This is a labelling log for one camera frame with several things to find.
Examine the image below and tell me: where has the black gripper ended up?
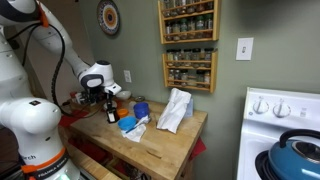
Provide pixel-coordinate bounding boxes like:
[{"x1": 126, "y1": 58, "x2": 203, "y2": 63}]
[{"x1": 80, "y1": 87, "x2": 113, "y2": 113}]

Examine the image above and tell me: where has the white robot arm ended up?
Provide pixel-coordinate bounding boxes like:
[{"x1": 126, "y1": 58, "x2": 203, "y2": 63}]
[{"x1": 0, "y1": 0, "x2": 121, "y2": 180}]

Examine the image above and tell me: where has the black filter holder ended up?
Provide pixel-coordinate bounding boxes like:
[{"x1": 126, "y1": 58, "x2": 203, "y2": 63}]
[{"x1": 106, "y1": 108, "x2": 119, "y2": 123}]

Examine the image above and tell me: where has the white bowl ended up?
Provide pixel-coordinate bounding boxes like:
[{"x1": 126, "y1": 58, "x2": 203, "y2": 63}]
[{"x1": 116, "y1": 91, "x2": 132, "y2": 100}]

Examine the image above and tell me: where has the orange plastic cup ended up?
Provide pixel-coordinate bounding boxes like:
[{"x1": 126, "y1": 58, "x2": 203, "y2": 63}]
[{"x1": 117, "y1": 108, "x2": 129, "y2": 118}]

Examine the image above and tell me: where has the light blue plastic bowl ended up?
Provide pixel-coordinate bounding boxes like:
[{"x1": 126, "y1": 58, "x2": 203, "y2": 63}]
[{"x1": 118, "y1": 116, "x2": 136, "y2": 130}]

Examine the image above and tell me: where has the dark blue plastic cup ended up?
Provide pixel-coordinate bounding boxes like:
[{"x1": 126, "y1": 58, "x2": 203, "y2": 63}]
[{"x1": 133, "y1": 102, "x2": 149, "y2": 119}]

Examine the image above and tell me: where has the small white cloth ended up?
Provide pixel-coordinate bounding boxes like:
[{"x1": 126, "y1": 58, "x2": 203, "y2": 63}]
[{"x1": 121, "y1": 116, "x2": 150, "y2": 142}]

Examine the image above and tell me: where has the wooden butcher block table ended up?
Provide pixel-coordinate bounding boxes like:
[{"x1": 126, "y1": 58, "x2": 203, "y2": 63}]
[{"x1": 71, "y1": 101, "x2": 208, "y2": 180}]

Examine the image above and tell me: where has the white crumpled cloth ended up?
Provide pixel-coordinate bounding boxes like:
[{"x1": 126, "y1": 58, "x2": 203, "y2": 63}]
[{"x1": 157, "y1": 88, "x2": 193, "y2": 133}]

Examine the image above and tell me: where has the lower wooden spice rack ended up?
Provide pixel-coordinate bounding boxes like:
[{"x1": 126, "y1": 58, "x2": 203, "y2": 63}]
[{"x1": 162, "y1": 48, "x2": 218, "y2": 93}]

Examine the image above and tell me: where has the wooden spice rack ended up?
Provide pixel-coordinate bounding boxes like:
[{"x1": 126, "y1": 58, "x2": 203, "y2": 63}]
[
  {"x1": 158, "y1": 0, "x2": 221, "y2": 44},
  {"x1": 162, "y1": 48, "x2": 218, "y2": 93}
]

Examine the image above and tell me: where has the upper wooden spice rack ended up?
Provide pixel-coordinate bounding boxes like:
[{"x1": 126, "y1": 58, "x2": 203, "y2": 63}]
[{"x1": 158, "y1": 0, "x2": 221, "y2": 44}]

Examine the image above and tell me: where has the red cloth under table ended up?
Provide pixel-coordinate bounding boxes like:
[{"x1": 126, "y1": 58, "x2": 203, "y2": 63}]
[{"x1": 189, "y1": 138, "x2": 206, "y2": 160}]

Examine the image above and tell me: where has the white kitchen stove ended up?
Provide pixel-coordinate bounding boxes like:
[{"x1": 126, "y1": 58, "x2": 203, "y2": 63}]
[{"x1": 236, "y1": 88, "x2": 320, "y2": 180}]

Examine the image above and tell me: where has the blue kettle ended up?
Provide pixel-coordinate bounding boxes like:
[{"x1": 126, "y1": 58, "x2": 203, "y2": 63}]
[{"x1": 255, "y1": 129, "x2": 320, "y2": 180}]

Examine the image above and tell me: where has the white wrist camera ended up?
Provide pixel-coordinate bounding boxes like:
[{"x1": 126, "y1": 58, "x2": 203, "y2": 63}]
[{"x1": 104, "y1": 83, "x2": 122, "y2": 95}]

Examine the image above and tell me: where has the white wall outlet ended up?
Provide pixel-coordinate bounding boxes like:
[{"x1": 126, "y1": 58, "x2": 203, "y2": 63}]
[{"x1": 124, "y1": 70, "x2": 132, "y2": 83}]

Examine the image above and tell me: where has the decorative wall plate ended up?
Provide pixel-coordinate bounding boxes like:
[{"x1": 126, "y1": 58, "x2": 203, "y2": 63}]
[{"x1": 97, "y1": 0, "x2": 120, "y2": 36}]

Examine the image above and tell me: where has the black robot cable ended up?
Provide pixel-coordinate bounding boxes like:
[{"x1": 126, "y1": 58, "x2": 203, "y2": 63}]
[{"x1": 6, "y1": 22, "x2": 104, "y2": 118}]

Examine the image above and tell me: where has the white light switch plate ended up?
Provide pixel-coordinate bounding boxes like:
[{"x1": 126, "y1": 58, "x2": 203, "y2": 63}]
[{"x1": 236, "y1": 37, "x2": 254, "y2": 61}]

